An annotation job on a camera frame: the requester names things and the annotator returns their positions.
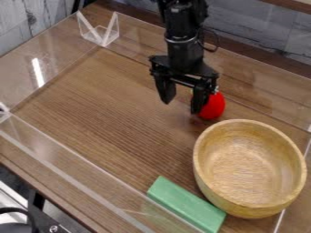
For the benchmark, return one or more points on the green foam block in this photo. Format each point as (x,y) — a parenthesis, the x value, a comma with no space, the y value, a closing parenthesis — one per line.
(191,208)

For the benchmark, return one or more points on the clear acrylic front wall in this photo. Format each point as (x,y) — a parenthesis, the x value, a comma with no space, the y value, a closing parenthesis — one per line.
(95,197)

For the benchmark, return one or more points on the wooden bowl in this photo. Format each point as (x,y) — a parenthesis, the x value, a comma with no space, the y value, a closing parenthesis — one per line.
(248,167)

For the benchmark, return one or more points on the clear acrylic corner bracket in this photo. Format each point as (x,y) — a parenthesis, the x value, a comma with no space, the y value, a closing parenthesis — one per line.
(100,35)

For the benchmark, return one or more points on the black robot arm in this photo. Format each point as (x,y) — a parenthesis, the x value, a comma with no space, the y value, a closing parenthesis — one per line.
(183,17)

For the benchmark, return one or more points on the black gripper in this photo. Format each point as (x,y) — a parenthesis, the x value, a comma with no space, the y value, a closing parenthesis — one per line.
(182,67)

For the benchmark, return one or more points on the red plush strawberry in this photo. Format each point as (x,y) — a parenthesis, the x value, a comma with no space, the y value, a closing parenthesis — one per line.
(214,108)

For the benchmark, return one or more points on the black metal table bracket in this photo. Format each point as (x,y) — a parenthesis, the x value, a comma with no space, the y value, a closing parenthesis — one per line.
(51,220)

